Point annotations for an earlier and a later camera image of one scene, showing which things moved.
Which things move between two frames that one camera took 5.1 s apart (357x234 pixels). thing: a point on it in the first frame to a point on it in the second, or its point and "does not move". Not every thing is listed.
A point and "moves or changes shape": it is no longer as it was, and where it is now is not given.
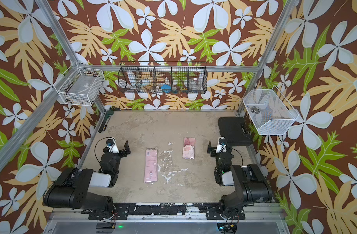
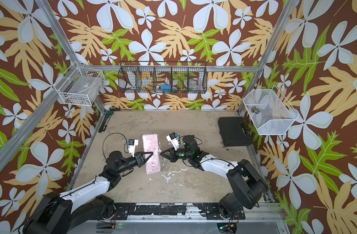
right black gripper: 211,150 to 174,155
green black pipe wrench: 103,125 does not move
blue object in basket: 166,88 does not move
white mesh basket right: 271,112 does not move
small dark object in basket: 255,109 does not move
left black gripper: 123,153 to 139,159
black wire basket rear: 183,77 does not move
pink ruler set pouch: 150,165 moves or changes shape
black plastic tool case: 231,129 does not move
